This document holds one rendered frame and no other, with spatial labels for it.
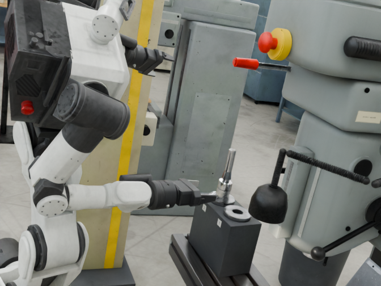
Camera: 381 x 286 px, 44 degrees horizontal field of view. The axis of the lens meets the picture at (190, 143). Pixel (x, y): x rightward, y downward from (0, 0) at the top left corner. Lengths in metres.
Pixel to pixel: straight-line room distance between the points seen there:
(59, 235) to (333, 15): 1.02
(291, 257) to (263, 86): 5.47
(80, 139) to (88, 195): 0.24
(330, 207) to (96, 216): 2.09
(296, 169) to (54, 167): 0.57
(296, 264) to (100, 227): 1.30
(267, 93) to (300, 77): 7.49
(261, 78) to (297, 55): 7.49
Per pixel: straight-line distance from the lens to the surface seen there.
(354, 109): 0.93
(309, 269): 3.27
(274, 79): 8.53
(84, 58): 1.19
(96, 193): 1.34
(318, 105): 0.99
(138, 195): 1.36
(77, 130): 1.13
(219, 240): 1.53
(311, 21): 0.89
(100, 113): 1.10
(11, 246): 2.00
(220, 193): 1.57
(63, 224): 1.51
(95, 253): 3.10
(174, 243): 1.72
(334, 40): 0.86
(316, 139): 1.05
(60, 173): 1.20
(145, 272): 3.25
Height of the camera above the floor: 1.84
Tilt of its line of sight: 19 degrees down
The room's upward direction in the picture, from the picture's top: 11 degrees clockwise
